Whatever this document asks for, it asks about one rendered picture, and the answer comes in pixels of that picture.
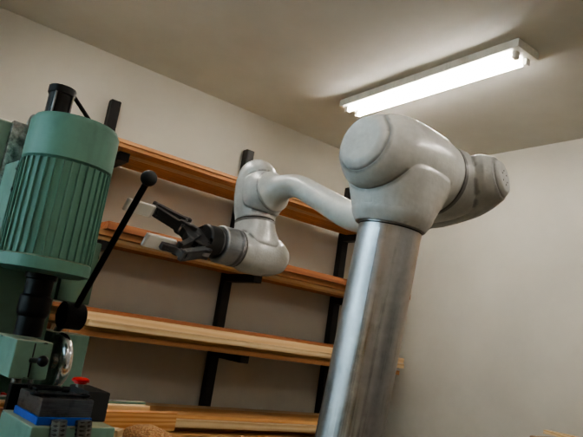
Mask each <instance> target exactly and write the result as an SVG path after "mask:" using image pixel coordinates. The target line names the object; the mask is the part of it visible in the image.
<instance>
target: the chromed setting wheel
mask: <svg viewBox="0 0 583 437"><path fill-rule="evenodd" d="M51 342H52V343H53V349H52V352H51V357H50V360H49V367H48V371H47V374H46V379H45V380H42V382H43V384H46V385H58V386H62V385H63V383H64V382H66V380H67V378H68V376H69V372H70V370H71V367H72V363H73V357H74V349H73V343H72V340H71V338H70V337H69V336H68V335H67V334H66V333H62V332H60V333H56V334H54V335H53V336H52V338H51Z"/></svg>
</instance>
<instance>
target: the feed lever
mask: <svg viewBox="0 0 583 437"><path fill-rule="evenodd" d="M156 182H157V175H156V173H155V172H154V171H151V170H147V171H144V172H143V173H142V174H141V183H142V184H141V187H140V189H139V190H138V192H137V193H136V195H135V196H134V199H133V201H132V203H131V204H130V206H129V208H128V209H127V211H126V213H125V215H124V217H123V218H122V220H121V222H120V224H119V225H118V227H117V229H116V231H115V233H114V235H113V237H112V238H111V239H110V241H109V243H108V246H107V247H106V249H105V251H104V252H103V253H102V256H101V258H100V260H99V261H98V263H97V265H96V267H95V268H94V270H93V272H92V274H91V275H90V277H89V279H88V281H87V283H86V284H85V286H84V288H83V289H82V292H81V294H80V296H79V297H78V298H77V300H76V302H75V303H70V302H62V303H61V304H60V305H59V307H58V309H57V311H56V326H55V327H54V331H62V330H63V329H73V330H80V329H82V328H83V326H84V325H85V322H86V321H87V316H88V310H87V307H86V306H85V305H84V304H82V302H83V301H84V299H85V297H86V296H87V294H88V292H89V290H90V288H91V287H92V285H93V283H94V281H95V280H96V278H97V276H98V275H99V273H100V271H101V269H102V267H103V265H104V264H105V262H106V261H107V259H108V256H109V255H110V253H111V251H112V250H113V248H114V247H115V244H116V242H117V241H118V239H119V237H120V235H121V234H122V232H123V230H124V228H125V227H126V225H127V223H128V221H129V220H130V218H131V216H132V214H133V213H134V210H135V208H136V207H137V206H138V204H139V202H140V201H141V198H142V196H143V194H144V193H145V191H146V190H147V188H148V187H149V186H153V185H154V184H155V183H156Z"/></svg>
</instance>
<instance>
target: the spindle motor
mask: <svg viewBox="0 0 583 437"><path fill-rule="evenodd" d="M118 146H119V139H118V136H117V133H116V132H115V131H114V130H113V129H111V128H110V127H108V126H106V125H104V124H102V123H100V122H98V121H94V120H91V119H89V118H86V117H83V116H80V115H77V114H70V113H65V112H59V111H41V112H38V113H36V114H35V115H34V116H33V117H32V118H31V119H30V123H29V129H28V133H27V136H26V139H25V142H24V146H23V152H22V157H21V160H20V164H19V167H18V170H17V174H16V180H15V184H14V187H13V191H12V194H11V197H10V203H9V207H8V211H7V214H6V218H5V220H4V224H3V230H2V234H1V237H0V266H1V267H3V268H5V269H9V270H13V271H21V272H25V271H30V272H36V273H42V274H47V275H51V276H56V277H58V278H62V279H68V280H76V281H79V280H85V279H89V275H90V271H91V268H90V267H91V266H92V263H93V258H94V255H95V247H96V243H97V239H98V235H99V231H100V227H101V223H102V216H103V212H104V208H105V204H106V200H107V196H108V189H109V185H110V181H111V178H112V173H113V170H114V165H115V158H116V155H117V151H118Z"/></svg>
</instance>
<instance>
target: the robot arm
mask: <svg viewBox="0 0 583 437"><path fill-rule="evenodd" d="M339 161H340V165H341V168H342V171H343V174H344V177H345V178H346V179H347V180H348V181H349V188H350V199H351V200H350V199H347V198H345V197H344V196H342V195H340V194H338V193H336V192H333V191H332V190H331V189H329V188H327V187H325V186H322V185H320V184H319V183H318V182H316V181H314V180H312V179H309V178H306V177H305V176H302V175H297V174H285V175H279V174H277V173H276V171H275V170H274V168H273V167H272V165H271V164H270V163H268V162H266V161H264V160H251V161H249V162H247V163H246V164H244V165H243V166H242V168H241V169H240V171H239V175H238V178H237V180H236V185H235V192H234V217H235V223H234V228H231V227H228V226H225V225H220V226H215V225H209V224H205V225H203V226H201V227H197V226H196V225H193V224H191V222H192V219H191V218H189V217H187V216H184V215H182V214H180V213H178V212H176V211H174V210H172V209H170V208H168V207H166V206H164V205H162V204H161V203H159V202H157V201H154V202H153V204H152V205H151V204H149V203H145V202H142V201H140V202H139V204H138V206H137V207H136V208H135V210H134V213H136V214H139V215H142V216H145V217H149V218H151V217H152V216H153V217H154V218H156V219H158V220H159V221H160V222H162V223H163V224H165V225H167V226H169V227H170V228H172V229H174V232H175V233H176V234H178V235H179V236H181V238H182V241H178V243H177V240H176V239H172V238H166V237H163V236H160V235H156V234H153V233H150V232H147V234H146V235H145V237H144V239H143V240H142V241H141V246H145V247H148V248H153V249H156V250H160V251H166V252H172V254H173V255H175V256H177V259H178V260H179V261H181V262H182V261H188V260H195V259H205V260H207V259H208V258H210V260H211V261H212V262H214V263H217V264H223V265H226V266H231V267H233V268H234V269H235V270H237V271H240V272H243V273H246V274H249V275H254V276H261V277H269V276H272V275H276V274H279V273H281V272H283V271H284V270H285V268H286V266H287V265H288V263H289V251H288V250H287V249H286V247H285V245H284V244H283V243H282V242H281V241H280V240H278V235H277V233H276V228H275V219H276V217H277V216H278V215H279V214H280V212H281V211H282V210H284V209H285V208H286V206H287V205H288V202H289V198H297V199H300V200H301V201H303V202H304V203H306V204H307V205H308V206H309V207H311V208H312V209H314V210H315V211H317V212H319V213H320V214H322V215H323V216H325V217H326V218H327V219H329V220H330V221H331V222H333V223H334V224H336V225H338V226H340V227H342V228H344V229H346V230H348V231H351V232H357V236H356V241H355V245H354V250H353V254H352V258H351V262H350V270H349V275H348V279H347V283H346V287H345V292H344V300H343V303H342V308H341V312H340V317H339V321H338V325H337V333H336V337H335V342H334V345H333V350H332V354H331V362H330V367H329V370H328V375H327V379H326V383H325V388H324V395H323V400H322V404H321V408H320V412H319V417H318V424H317V429H316V433H315V437H383V436H384V431H385V426H386V421H387V417H388V412H389V407H390V399H391V394H392V389H393V385H394V380H395V375H396V367H397V362H398V357H399V353H400V348H401V343H402V339H403V330H404V325H405V321H406V316H407V311H408V307H409V298H410V293H411V289H412V284H413V279H414V275H415V270H416V261H417V257H418V252H419V247H420V243H421V238H422V236H423V235H424V234H425V233H426V232H427V231H428V230H429V229H432V228H441V227H445V226H449V225H455V224H459V223H461V222H465V221H468V220H471V219H475V218H478V217H480V216H481V215H483V214H485V213H487V212H489V211H491V210H492V209H494V208H495V207H497V206H498V205H499V204H500V203H501V202H502V201H503V200H504V199H505V198H506V196H507V195H508V193H509V190H510V183H509V177H508V172H507V169H506V167H505V166H504V164H503V163H502V162H500V161H499V160H498V159H496V158H495V157H492V156H488V155H485V154H476V155H472V156H470V155H469V154H468V153H467V152H464V151H462V150H461V149H459V148H457V147H455V146H453V145H452V144H451V142H450V141H449V140H448V139H446V138H445V137H444V136H442V135H441V134H439V133H438V132H437V131H435V130H434V129H432V128H430V127H428V126H426V125H424V124H423V123H421V122H420V121H417V120H415V119H412V118H410V117H408V116H405V115H401V114H373V115H368V116H364V117H363V118H361V119H359V120H358V121H356V122H355V123H354V124H353V125H352V126H351V127H350V128H349V129H348V131H347V132H346V134H345V135H344V138H343V140H342V144H341V147H340V150H339ZM180 227H181V229H180ZM179 229H180V231H179ZM176 243H177V244H176Z"/></svg>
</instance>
